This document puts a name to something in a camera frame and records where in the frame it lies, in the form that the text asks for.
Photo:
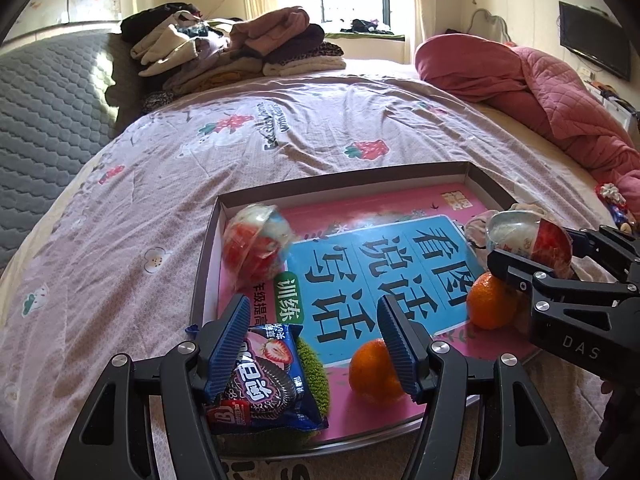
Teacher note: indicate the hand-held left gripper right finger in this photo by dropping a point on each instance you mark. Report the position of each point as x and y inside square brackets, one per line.
[400, 355]

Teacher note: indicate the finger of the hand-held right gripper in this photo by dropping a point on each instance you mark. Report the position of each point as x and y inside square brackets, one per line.
[515, 272]
[600, 250]

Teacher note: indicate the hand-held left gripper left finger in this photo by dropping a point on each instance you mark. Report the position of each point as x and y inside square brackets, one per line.
[227, 345]

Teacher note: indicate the orange tangerine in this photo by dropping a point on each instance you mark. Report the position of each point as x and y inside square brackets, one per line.
[370, 370]
[490, 305]

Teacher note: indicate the blue cookie packet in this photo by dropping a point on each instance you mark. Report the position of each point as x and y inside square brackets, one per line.
[265, 385]

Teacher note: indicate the green fluffy scrunchie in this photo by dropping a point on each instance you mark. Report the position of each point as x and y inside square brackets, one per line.
[315, 375]

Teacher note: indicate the shallow grey cardboard box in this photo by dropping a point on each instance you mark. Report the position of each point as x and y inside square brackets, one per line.
[350, 180]

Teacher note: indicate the blue snack packet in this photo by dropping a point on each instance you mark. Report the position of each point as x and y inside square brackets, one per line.
[622, 219]

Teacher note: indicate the red and white snack packet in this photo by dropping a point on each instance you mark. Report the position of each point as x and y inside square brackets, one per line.
[609, 194]

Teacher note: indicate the pink and blue book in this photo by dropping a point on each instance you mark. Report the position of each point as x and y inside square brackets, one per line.
[375, 260]

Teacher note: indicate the cream bed sheet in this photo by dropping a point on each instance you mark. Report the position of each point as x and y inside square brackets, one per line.
[525, 145]

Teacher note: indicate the white cabinet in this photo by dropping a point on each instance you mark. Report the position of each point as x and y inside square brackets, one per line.
[615, 105]

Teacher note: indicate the pink quilted blanket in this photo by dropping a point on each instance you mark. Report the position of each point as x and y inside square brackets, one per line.
[525, 85]

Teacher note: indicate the strawberry print bed cover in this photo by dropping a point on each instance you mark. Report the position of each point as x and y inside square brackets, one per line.
[200, 160]

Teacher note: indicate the black television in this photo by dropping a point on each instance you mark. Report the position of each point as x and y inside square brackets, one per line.
[595, 40]

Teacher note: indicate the white curved chair back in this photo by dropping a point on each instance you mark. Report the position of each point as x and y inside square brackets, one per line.
[492, 17]

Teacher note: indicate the pile of folded clothes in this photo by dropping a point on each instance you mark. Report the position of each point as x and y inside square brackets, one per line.
[240, 60]

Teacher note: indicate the dark crumpled cloth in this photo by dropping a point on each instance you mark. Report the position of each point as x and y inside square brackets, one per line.
[365, 26]

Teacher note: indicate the green windowsill mat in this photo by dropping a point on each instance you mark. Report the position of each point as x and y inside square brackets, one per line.
[340, 36]

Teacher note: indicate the grey quilted headboard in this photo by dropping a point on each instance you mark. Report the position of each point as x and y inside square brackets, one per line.
[50, 110]

